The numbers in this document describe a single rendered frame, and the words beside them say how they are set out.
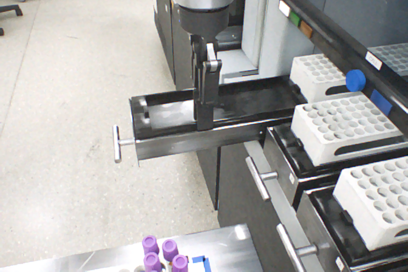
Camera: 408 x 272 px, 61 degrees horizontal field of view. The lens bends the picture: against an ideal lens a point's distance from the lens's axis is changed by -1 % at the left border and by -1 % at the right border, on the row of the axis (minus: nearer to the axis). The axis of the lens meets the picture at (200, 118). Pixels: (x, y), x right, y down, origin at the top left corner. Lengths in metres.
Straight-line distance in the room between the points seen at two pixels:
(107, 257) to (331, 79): 0.52
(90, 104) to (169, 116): 1.44
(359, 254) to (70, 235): 1.20
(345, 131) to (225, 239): 0.27
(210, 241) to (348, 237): 0.19
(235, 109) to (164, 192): 0.93
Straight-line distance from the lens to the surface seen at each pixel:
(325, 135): 0.59
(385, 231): 0.51
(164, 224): 1.48
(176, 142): 0.65
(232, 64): 0.97
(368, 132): 0.62
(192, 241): 0.49
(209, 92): 0.56
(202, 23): 0.51
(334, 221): 0.54
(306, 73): 0.72
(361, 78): 0.50
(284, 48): 0.79
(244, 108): 0.71
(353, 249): 0.53
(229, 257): 0.48
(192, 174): 1.63
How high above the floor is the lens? 1.25
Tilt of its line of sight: 41 degrees down
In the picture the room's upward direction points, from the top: straight up
